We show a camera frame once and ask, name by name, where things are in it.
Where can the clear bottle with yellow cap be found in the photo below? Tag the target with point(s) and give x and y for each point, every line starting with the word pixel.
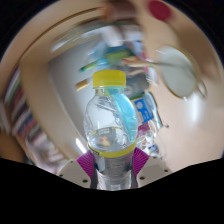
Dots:
pixel 106 133

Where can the grey shaker bottle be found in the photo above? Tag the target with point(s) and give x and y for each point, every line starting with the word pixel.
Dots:
pixel 138 83

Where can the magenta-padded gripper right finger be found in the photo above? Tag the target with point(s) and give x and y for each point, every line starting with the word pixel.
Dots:
pixel 153 168

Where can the flat round red coaster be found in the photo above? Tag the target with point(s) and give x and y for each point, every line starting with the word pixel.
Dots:
pixel 160 10

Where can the blue and white carton box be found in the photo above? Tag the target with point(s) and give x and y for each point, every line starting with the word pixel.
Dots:
pixel 145 111

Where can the brown mug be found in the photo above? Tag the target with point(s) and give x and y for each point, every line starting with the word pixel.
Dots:
pixel 115 10

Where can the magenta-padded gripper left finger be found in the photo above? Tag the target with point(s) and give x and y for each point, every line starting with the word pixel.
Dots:
pixel 74 170

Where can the white mug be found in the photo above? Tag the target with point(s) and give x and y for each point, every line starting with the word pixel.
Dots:
pixel 180 76

